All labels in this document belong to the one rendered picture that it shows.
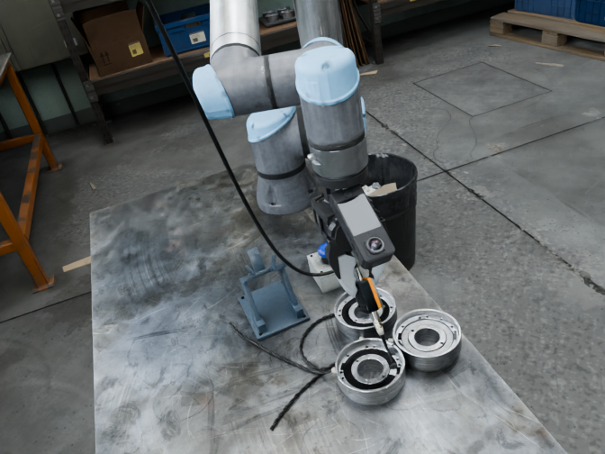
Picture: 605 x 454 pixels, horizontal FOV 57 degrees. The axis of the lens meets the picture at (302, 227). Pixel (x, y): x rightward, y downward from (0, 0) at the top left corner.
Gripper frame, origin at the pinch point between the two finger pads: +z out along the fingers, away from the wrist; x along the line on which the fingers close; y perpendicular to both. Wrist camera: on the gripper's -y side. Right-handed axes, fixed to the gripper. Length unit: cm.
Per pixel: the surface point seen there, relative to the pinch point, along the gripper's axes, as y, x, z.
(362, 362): -3.9, 3.7, 10.6
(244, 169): 76, -1, 13
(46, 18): 378, 51, 9
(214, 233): 50, 15, 13
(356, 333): 1.9, 1.8, 10.4
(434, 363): -9.6, -5.5, 10.5
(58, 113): 402, 72, 80
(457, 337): -7.3, -11.3, 10.2
